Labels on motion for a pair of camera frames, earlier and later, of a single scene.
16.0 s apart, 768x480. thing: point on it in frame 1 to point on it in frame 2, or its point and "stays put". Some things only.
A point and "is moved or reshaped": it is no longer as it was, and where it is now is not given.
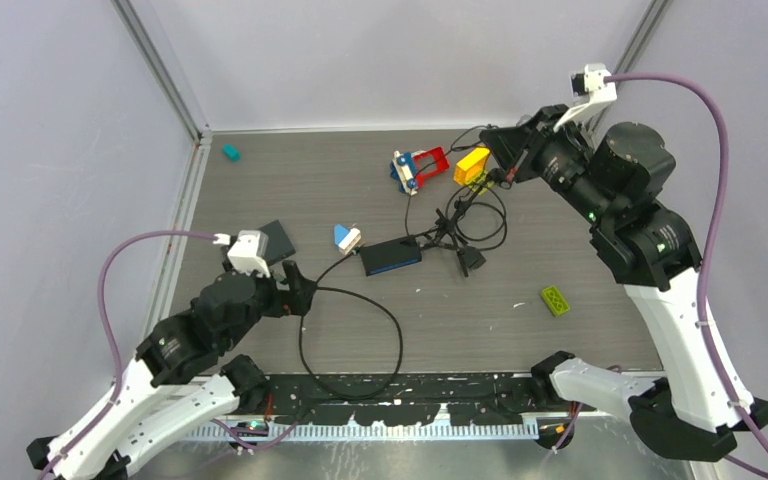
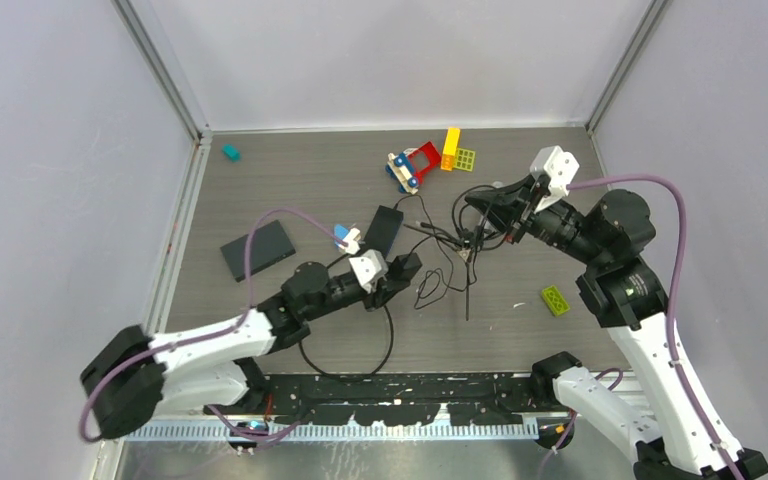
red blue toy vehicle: (410, 170) stays put
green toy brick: (555, 301) stays put
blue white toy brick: (345, 239) stays put
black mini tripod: (447, 227) to (464, 248)
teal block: (231, 152) stays put
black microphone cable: (318, 285) to (391, 325)
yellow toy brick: (471, 166) to (450, 149)
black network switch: (389, 255) is moved or reshaped
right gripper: (517, 146) to (509, 201)
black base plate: (412, 399) stays put
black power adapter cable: (432, 159) to (448, 255)
